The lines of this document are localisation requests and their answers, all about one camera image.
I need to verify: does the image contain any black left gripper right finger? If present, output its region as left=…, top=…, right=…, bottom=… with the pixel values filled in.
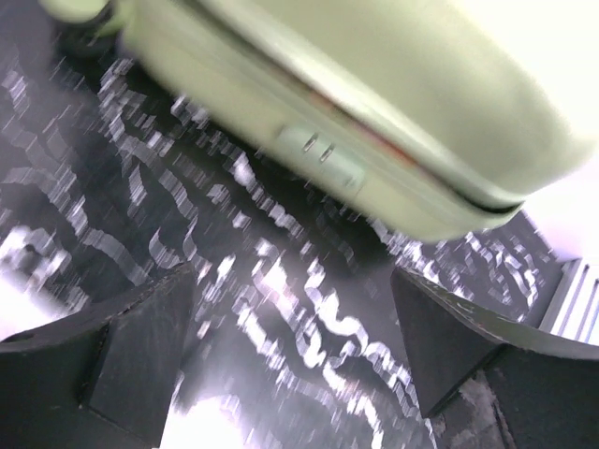
left=391, top=268, right=598, bottom=449

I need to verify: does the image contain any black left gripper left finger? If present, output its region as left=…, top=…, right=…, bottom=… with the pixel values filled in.
left=1, top=263, right=196, bottom=448

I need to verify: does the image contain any aluminium frame rail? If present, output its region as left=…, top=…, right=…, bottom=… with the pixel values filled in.
left=539, top=258, right=599, bottom=346

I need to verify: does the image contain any green hard-shell suitcase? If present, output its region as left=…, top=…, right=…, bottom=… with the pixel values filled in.
left=42, top=1, right=598, bottom=241

